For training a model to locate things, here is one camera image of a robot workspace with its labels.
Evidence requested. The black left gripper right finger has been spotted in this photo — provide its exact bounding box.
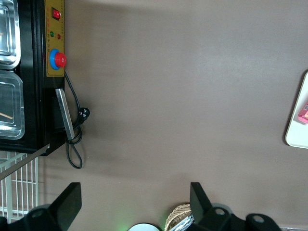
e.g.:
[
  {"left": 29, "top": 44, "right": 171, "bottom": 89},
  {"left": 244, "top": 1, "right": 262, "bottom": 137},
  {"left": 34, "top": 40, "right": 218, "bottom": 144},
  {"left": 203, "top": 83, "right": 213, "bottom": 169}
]
[{"left": 189, "top": 182, "right": 244, "bottom": 231}]

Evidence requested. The black power cable with plug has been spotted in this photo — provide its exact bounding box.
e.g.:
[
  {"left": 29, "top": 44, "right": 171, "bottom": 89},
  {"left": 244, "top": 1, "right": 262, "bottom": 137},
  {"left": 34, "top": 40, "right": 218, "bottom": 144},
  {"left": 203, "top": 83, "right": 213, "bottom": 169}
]
[{"left": 63, "top": 70, "right": 91, "bottom": 169}]

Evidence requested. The silver metal bar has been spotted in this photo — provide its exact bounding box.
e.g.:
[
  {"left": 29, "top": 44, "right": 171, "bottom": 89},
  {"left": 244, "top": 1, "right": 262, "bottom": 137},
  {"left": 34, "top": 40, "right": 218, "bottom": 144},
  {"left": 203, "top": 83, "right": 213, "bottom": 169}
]
[{"left": 0, "top": 142, "right": 51, "bottom": 181}]

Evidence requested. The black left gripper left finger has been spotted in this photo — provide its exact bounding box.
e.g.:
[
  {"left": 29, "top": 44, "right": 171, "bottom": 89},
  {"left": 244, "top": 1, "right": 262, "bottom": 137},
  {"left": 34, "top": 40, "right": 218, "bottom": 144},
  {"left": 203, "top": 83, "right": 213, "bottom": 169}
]
[{"left": 8, "top": 182, "right": 83, "bottom": 231}]

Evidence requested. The white wire rack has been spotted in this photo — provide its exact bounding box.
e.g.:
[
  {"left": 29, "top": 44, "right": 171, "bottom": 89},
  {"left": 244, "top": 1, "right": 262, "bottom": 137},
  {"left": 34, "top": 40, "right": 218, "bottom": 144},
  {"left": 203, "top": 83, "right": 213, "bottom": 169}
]
[{"left": 0, "top": 151, "right": 46, "bottom": 225}]

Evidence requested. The light tan wicker basket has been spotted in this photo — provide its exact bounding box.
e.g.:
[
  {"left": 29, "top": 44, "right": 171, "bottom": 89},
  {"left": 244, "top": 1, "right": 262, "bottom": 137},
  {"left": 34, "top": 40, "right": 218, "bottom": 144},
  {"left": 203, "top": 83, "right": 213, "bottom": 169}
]
[{"left": 164, "top": 203, "right": 193, "bottom": 231}]

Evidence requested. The red emergency stop button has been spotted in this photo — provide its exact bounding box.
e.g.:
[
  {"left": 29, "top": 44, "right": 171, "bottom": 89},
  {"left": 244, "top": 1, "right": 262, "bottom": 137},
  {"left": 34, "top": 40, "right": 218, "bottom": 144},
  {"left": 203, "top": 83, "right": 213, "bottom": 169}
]
[{"left": 49, "top": 49, "right": 67, "bottom": 71}]

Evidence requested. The steel food container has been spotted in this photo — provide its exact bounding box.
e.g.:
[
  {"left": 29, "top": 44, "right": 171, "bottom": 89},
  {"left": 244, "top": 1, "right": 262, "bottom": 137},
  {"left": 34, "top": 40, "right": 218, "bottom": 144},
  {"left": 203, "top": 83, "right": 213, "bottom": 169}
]
[
  {"left": 0, "top": 0, "right": 22, "bottom": 71},
  {"left": 0, "top": 69, "right": 26, "bottom": 141}
]

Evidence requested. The pink snack packet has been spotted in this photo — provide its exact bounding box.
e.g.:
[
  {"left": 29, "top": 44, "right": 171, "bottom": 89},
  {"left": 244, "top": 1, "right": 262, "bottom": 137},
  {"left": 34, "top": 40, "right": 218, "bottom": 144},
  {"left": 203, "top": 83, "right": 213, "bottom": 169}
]
[{"left": 297, "top": 102, "right": 308, "bottom": 125}]

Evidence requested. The black sealing machine yellow panel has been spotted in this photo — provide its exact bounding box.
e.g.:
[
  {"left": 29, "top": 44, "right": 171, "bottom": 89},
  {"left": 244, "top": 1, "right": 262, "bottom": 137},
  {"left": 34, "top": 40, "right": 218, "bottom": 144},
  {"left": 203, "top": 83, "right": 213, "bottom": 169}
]
[{"left": 0, "top": 0, "right": 67, "bottom": 157}]

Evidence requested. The silver machine handle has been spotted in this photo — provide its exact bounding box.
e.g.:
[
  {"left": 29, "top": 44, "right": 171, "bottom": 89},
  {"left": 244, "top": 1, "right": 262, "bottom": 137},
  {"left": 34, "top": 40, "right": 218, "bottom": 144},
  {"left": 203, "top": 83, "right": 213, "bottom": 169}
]
[{"left": 55, "top": 88, "right": 76, "bottom": 141}]

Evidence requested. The beige serving tray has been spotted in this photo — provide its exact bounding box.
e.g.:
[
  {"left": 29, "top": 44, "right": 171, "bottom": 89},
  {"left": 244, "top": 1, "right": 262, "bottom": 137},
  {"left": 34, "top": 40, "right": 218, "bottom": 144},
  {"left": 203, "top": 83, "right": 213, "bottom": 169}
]
[{"left": 284, "top": 70, "right": 308, "bottom": 149}]

